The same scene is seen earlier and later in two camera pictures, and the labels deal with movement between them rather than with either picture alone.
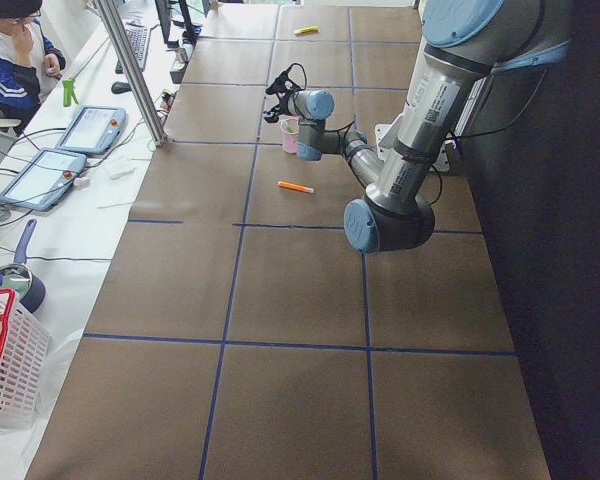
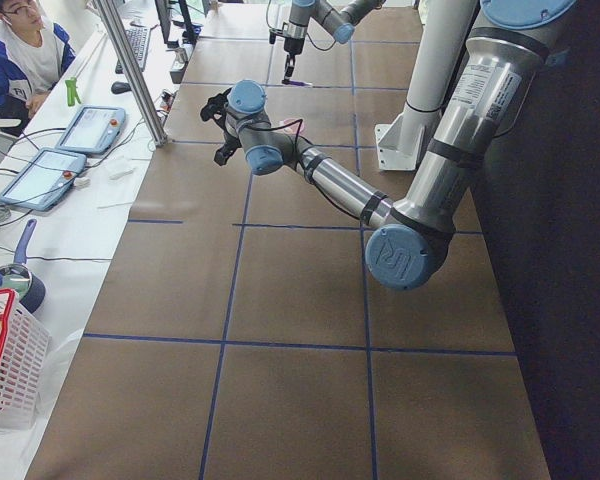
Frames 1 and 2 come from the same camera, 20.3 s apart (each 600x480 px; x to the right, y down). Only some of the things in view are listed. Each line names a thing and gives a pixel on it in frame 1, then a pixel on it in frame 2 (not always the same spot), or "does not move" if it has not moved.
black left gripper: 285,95 -> 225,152
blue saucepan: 18,276 does not move
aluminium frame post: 133,74 does not move
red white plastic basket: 14,349 does not move
